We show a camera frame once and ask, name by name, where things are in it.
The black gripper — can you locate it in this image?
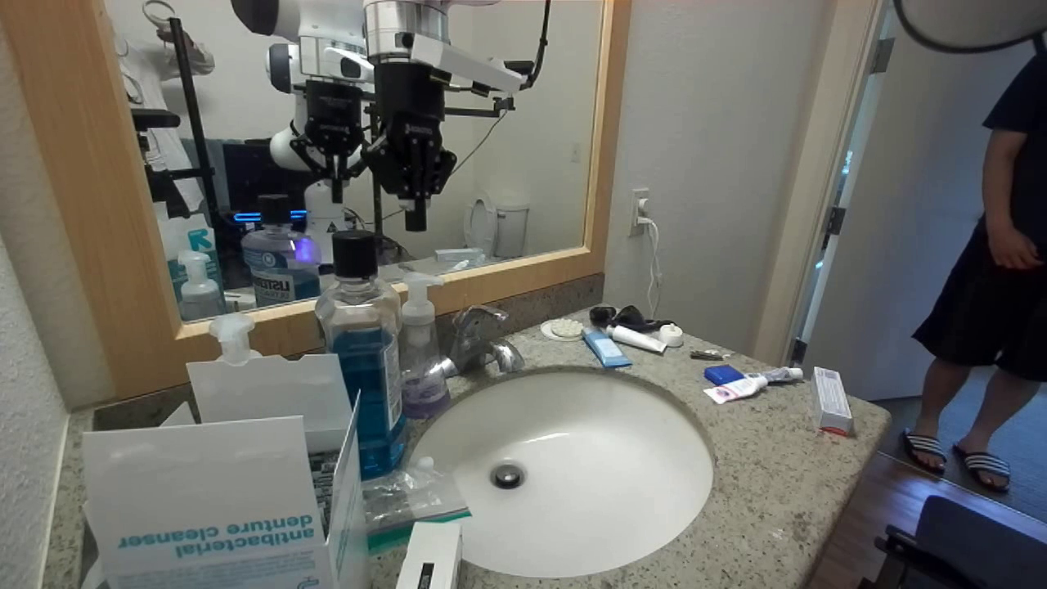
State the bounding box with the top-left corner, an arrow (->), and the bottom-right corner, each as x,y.
365,56 -> 460,236

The clear soap dispenser white pump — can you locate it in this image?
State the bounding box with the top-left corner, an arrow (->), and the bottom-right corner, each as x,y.
394,267 -> 454,425

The chrome faucet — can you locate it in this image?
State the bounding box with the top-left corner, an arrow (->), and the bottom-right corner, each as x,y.
415,300 -> 528,387

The blue mouthwash bottle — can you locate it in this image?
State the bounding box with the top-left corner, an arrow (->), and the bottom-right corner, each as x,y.
312,227 -> 408,485

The round white pad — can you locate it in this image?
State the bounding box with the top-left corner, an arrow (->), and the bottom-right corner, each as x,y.
540,314 -> 588,342

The white pump bottle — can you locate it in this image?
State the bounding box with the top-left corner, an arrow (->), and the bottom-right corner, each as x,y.
205,311 -> 267,371

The white teal carton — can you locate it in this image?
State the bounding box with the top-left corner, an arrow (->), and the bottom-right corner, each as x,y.
183,349 -> 357,459

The teal toothpaste tube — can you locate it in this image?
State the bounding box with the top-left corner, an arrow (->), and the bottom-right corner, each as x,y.
580,328 -> 634,374

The chrome sink drain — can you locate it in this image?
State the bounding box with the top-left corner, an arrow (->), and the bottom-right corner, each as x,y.
488,459 -> 530,492

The clear zip bag green strip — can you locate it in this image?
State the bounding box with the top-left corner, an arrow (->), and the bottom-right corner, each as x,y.
359,450 -> 474,555

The white oval sink basin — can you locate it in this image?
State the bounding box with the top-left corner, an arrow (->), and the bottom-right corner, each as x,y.
406,366 -> 720,582

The wood framed mirror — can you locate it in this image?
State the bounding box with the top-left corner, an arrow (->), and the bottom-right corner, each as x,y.
0,0 -> 639,402

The small white box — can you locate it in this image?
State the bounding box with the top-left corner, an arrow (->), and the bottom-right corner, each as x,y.
394,517 -> 466,589

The blue floss box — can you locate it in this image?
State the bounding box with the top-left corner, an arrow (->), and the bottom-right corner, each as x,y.
699,359 -> 745,389

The denture cleanser box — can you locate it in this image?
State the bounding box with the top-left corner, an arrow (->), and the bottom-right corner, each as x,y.
80,396 -> 371,589

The small white red tube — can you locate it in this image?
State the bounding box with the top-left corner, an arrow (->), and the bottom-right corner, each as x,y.
699,371 -> 773,410

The long white toothpaste box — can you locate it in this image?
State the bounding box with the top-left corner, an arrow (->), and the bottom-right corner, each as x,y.
810,362 -> 858,443

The black sandal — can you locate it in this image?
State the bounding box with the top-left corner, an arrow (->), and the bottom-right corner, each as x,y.
900,429 -> 953,482
953,440 -> 1015,496

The bystander in dark clothes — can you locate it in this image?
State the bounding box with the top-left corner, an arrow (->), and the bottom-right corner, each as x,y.
898,45 -> 1047,496

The wrist mounted camera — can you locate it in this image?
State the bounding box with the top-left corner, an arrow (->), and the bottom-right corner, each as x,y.
408,30 -> 530,101

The white wall outlet plate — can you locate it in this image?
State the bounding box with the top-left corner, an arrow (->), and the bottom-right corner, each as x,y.
629,181 -> 657,228

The black corded device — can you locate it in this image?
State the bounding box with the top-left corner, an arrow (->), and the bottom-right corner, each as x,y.
587,300 -> 673,337

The white power cable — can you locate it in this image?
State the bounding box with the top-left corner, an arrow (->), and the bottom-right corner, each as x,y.
634,209 -> 666,322

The beige door frame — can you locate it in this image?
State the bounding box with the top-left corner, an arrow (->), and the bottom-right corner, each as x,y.
749,0 -> 889,371

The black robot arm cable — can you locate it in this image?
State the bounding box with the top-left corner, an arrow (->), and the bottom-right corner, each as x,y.
889,0 -> 1047,58

